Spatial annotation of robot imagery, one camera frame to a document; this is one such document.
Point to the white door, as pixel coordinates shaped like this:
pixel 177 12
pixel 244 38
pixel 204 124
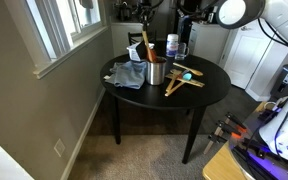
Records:
pixel 247 50

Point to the wide wooden turner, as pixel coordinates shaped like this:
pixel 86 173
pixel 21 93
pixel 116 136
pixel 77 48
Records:
pixel 146 44

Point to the window frame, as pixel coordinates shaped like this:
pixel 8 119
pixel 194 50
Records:
pixel 54 30

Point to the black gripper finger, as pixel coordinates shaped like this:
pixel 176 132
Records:
pixel 143 22
pixel 147 20

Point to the wooden spoon under pile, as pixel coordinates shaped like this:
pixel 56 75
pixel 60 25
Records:
pixel 174 89

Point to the red measuring spoon clear handle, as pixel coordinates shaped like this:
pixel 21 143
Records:
pixel 181 74

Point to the silver utensil holder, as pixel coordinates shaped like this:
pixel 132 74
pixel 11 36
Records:
pixel 156 71

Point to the wooden spatula flat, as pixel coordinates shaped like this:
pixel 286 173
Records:
pixel 173 75

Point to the coffee maker on counter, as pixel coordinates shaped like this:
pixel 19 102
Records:
pixel 123 11

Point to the blue cloth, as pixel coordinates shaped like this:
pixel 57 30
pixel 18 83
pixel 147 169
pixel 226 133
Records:
pixel 130 74

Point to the black appliance right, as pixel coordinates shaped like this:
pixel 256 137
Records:
pixel 280 88

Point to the black orange clamp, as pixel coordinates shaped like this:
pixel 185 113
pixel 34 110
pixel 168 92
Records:
pixel 222 128
pixel 233 121

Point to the round black table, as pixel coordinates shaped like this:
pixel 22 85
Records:
pixel 216 86

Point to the white kitchen counter cabinet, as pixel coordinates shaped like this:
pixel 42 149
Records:
pixel 120 31

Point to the red silicone spatula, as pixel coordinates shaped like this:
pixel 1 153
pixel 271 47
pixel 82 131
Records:
pixel 153 55

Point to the white plastic container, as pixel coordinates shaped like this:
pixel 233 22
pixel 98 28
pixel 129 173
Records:
pixel 133 52

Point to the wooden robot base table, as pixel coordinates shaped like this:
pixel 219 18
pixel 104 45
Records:
pixel 227 165

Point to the wooden spork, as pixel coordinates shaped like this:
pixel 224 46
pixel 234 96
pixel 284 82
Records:
pixel 196 72

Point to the teal silicone spoon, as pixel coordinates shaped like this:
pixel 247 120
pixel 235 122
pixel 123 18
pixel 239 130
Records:
pixel 187 76

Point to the clear glass mug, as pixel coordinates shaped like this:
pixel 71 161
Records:
pixel 182 51

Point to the white blue-label bottle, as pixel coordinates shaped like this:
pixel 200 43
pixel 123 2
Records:
pixel 171 45

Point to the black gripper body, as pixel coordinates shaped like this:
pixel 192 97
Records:
pixel 144 7

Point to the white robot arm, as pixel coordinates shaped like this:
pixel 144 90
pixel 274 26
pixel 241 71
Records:
pixel 232 14

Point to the black chair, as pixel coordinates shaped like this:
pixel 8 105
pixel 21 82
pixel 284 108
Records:
pixel 137 37

